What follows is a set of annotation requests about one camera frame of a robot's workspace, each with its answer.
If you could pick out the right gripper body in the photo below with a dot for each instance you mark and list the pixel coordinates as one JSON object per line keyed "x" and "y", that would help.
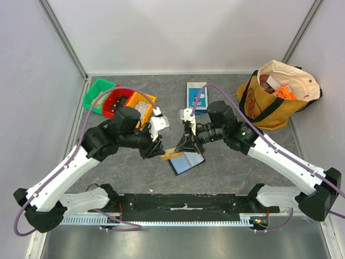
{"x": 192, "y": 140}

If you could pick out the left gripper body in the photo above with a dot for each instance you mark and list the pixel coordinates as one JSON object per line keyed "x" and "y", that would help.
{"x": 145, "y": 144}

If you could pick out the black card holder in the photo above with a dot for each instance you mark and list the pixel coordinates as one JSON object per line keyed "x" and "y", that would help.
{"x": 187, "y": 161}

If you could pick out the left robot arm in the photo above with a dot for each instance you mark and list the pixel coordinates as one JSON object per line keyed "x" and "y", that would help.
{"x": 47, "y": 204}

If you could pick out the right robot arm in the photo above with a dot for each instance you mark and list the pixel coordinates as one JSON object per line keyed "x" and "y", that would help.
{"x": 315, "y": 189}

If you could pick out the plastic bags in yellow bin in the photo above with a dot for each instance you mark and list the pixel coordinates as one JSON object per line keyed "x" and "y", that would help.
{"x": 142, "y": 107}

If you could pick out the blue white box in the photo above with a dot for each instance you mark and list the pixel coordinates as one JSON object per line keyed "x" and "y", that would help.
{"x": 192, "y": 92}

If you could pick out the yellow plastic bin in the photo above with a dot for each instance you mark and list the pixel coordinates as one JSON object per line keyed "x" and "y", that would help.
{"x": 134, "y": 99}

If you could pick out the black parts in red bin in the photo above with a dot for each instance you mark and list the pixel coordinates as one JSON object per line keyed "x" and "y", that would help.
{"x": 120, "y": 102}

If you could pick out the red plastic bin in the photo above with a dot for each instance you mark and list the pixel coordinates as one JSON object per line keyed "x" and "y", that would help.
{"x": 115, "y": 100}

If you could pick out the green plastic bin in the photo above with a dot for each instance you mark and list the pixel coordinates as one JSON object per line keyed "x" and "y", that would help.
{"x": 99, "y": 86}

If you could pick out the yellow canvas tote bag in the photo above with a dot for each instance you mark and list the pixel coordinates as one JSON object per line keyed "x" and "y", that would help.
{"x": 267, "y": 111}

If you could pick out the orange box in bag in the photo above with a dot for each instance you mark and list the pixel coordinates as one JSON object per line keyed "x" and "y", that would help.
{"x": 285, "y": 92}

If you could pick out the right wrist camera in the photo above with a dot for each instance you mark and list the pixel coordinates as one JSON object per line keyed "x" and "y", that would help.
{"x": 188, "y": 120}

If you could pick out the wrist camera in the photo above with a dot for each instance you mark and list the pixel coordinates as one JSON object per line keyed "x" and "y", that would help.
{"x": 159, "y": 124}
{"x": 188, "y": 120}

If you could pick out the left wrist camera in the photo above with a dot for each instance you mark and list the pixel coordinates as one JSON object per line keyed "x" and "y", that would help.
{"x": 159, "y": 124}

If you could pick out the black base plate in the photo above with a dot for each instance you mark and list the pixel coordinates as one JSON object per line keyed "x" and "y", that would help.
{"x": 184, "y": 207}

